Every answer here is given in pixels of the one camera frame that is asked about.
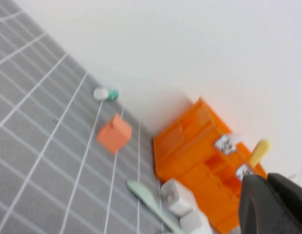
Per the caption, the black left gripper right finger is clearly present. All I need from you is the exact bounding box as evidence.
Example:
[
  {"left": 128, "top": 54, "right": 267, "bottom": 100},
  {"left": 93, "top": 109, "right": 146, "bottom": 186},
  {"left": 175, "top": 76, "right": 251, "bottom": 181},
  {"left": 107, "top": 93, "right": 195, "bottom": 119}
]
[{"left": 267, "top": 172, "right": 302, "bottom": 234}]

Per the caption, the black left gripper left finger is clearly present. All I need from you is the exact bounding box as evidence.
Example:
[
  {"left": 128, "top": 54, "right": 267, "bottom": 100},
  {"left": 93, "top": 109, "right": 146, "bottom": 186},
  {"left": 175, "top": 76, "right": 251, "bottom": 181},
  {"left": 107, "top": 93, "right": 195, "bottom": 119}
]
[{"left": 238, "top": 174, "right": 298, "bottom": 234}]

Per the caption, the mint green plastic spoon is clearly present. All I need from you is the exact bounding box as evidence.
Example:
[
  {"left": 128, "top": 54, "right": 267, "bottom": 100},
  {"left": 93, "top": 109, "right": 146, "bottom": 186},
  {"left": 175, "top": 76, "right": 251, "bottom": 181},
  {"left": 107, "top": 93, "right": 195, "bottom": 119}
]
[{"left": 126, "top": 179, "right": 188, "bottom": 234}]

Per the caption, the orange plastic crate holder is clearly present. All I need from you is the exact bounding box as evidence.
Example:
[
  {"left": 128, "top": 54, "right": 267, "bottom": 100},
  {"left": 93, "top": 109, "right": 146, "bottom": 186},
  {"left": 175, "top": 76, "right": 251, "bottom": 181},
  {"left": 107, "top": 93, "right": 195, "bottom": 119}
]
[{"left": 152, "top": 96, "right": 268, "bottom": 234}]

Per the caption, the white label marked 叉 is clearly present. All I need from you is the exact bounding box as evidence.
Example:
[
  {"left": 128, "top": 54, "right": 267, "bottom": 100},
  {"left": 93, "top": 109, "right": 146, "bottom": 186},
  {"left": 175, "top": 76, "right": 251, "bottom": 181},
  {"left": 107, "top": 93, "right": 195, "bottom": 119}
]
[{"left": 235, "top": 163, "right": 255, "bottom": 182}]

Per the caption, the yellow plastic knife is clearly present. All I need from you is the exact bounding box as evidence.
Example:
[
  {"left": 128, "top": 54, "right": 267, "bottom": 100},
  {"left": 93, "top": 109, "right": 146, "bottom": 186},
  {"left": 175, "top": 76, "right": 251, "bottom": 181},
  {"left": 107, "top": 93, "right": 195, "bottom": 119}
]
[{"left": 249, "top": 138, "right": 272, "bottom": 169}]

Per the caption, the white foam cube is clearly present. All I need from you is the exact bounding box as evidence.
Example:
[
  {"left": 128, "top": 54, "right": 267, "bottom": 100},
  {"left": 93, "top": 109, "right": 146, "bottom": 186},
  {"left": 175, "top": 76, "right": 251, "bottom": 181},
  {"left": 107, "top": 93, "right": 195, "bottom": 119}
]
[{"left": 179, "top": 209, "right": 212, "bottom": 234}]

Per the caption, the white label marked 勺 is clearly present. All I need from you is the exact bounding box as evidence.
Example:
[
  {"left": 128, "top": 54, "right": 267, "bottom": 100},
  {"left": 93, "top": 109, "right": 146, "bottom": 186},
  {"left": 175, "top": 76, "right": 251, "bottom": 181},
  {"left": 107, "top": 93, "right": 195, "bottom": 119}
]
[{"left": 214, "top": 135, "right": 237, "bottom": 156}]

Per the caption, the white charger plug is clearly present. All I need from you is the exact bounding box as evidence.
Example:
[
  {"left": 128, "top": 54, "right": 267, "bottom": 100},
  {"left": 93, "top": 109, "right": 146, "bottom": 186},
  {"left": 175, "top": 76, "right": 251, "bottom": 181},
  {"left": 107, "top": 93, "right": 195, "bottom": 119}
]
[{"left": 160, "top": 177, "right": 199, "bottom": 217}]

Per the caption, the salmon orange cube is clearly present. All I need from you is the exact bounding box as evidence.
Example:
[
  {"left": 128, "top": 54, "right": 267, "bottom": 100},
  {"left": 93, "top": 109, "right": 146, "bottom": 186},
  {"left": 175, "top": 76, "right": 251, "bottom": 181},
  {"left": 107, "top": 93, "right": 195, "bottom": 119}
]
[{"left": 96, "top": 113, "right": 133, "bottom": 155}]

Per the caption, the white and green glue stick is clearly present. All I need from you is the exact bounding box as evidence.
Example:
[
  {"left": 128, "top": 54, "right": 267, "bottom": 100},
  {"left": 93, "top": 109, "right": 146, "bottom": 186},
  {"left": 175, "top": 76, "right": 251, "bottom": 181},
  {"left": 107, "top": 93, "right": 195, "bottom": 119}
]
[{"left": 93, "top": 87, "right": 120, "bottom": 102}]

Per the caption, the grey checkered table mat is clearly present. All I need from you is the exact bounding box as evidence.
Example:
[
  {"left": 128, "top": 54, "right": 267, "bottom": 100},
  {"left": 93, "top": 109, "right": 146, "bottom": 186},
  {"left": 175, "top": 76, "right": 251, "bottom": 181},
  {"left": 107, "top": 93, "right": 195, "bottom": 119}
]
[{"left": 0, "top": 0, "right": 166, "bottom": 234}]

